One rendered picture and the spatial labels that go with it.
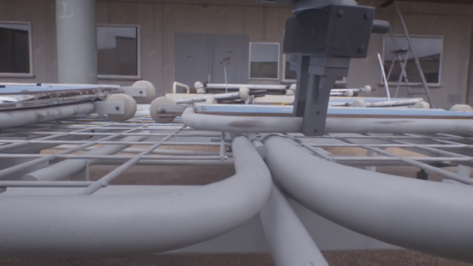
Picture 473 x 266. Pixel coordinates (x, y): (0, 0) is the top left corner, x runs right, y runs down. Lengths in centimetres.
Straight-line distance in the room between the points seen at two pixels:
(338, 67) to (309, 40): 5
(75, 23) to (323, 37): 488
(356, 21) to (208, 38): 631
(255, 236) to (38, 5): 814
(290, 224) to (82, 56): 487
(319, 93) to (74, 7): 495
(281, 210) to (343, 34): 18
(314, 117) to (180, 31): 646
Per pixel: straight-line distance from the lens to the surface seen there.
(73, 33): 502
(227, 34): 656
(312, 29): 30
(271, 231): 17
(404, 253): 118
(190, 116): 35
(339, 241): 30
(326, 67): 29
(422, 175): 87
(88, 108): 58
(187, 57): 650
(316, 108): 32
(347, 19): 28
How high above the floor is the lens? 55
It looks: 4 degrees down
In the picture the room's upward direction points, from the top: 1 degrees clockwise
